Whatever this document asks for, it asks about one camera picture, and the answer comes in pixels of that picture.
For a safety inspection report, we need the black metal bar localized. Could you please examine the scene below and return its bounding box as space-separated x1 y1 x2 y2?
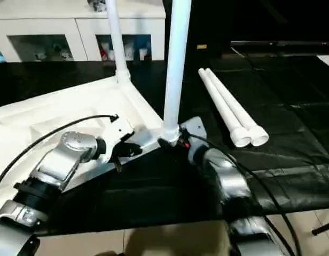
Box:
231 40 329 52

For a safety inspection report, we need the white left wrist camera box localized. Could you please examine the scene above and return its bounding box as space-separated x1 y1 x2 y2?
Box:
103 118 136 155

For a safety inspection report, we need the white plastic table top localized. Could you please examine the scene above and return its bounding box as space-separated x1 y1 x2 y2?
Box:
0 75 181 214

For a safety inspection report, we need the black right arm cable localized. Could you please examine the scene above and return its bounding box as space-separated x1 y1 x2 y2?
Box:
183 133 302 256

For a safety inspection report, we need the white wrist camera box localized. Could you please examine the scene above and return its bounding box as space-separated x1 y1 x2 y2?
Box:
178 117 206 153
103 118 136 155

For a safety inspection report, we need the white plastic table leg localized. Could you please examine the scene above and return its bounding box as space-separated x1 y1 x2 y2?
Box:
205 68 270 147
105 0 131 83
198 68 253 148
162 0 193 143

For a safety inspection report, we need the crumpled silver object on cabinet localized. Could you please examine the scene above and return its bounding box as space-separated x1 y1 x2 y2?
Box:
87 0 107 12

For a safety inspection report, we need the white glass-door cabinet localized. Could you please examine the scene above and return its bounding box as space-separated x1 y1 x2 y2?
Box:
0 0 166 63

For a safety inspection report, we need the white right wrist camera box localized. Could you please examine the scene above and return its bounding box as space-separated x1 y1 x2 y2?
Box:
178 117 206 153

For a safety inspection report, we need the black work mat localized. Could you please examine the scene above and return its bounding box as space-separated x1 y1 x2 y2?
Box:
0 53 329 235

